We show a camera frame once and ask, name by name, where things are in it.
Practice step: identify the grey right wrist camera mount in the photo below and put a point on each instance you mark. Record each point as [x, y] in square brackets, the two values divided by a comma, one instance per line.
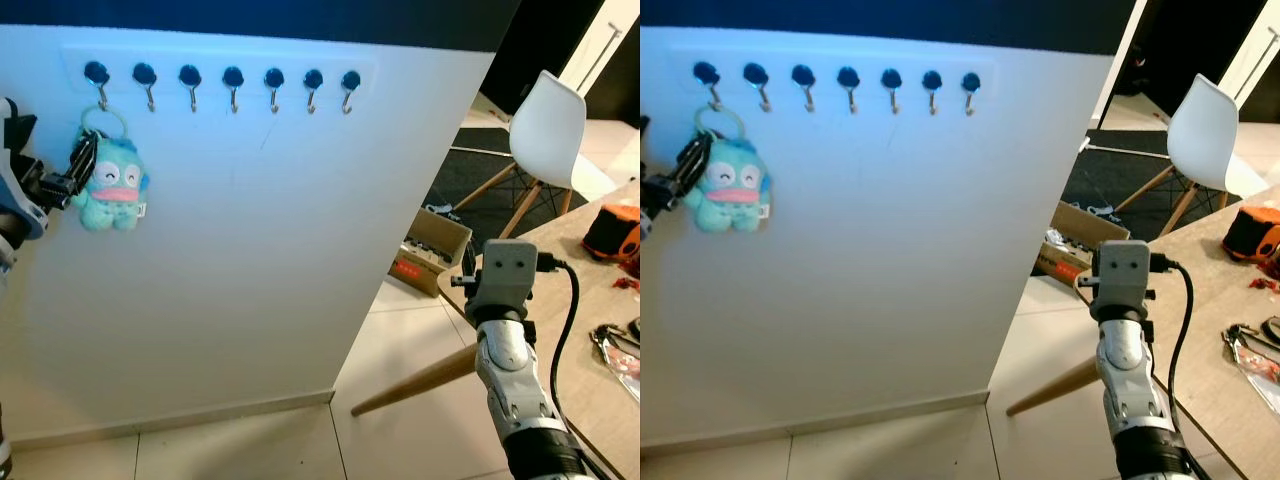
[505, 280]
[1122, 280]

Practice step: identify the black-capped metal hook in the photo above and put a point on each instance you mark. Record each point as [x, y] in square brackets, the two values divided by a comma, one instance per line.
[932, 79]
[232, 76]
[273, 77]
[970, 80]
[350, 79]
[891, 78]
[803, 76]
[848, 77]
[96, 72]
[189, 75]
[313, 78]
[144, 74]
[706, 72]
[756, 74]

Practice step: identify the white chair with wooden legs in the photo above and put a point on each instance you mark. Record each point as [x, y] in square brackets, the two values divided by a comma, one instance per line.
[1205, 135]
[548, 130]

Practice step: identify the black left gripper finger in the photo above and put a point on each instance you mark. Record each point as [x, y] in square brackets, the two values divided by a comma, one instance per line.
[684, 184]
[90, 150]
[702, 155]
[76, 176]

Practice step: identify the white cabinet door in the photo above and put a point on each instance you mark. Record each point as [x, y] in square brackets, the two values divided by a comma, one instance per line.
[600, 45]
[1258, 50]

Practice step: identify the black rug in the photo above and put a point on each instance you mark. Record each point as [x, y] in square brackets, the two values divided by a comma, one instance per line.
[1110, 170]
[470, 170]

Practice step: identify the open cardboard box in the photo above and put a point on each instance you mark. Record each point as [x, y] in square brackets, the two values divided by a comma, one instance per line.
[435, 250]
[1080, 240]

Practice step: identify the white hook rail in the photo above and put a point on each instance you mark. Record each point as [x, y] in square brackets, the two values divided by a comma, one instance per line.
[870, 58]
[250, 58]

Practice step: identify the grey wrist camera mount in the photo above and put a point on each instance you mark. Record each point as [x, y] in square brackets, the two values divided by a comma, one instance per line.
[505, 280]
[16, 190]
[1122, 280]

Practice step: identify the orange and black speaker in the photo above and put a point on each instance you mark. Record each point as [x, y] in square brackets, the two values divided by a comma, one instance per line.
[1252, 234]
[612, 232]

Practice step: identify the wooden table leg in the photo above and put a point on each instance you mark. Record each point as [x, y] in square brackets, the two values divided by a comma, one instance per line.
[1055, 388]
[420, 380]

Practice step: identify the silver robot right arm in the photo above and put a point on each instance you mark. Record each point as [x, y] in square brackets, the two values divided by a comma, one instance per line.
[515, 385]
[1135, 390]

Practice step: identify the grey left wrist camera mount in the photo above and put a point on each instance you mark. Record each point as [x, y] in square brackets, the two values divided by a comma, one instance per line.
[16, 190]

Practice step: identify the small red scrap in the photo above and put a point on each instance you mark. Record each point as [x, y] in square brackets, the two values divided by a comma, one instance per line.
[622, 284]
[1260, 285]

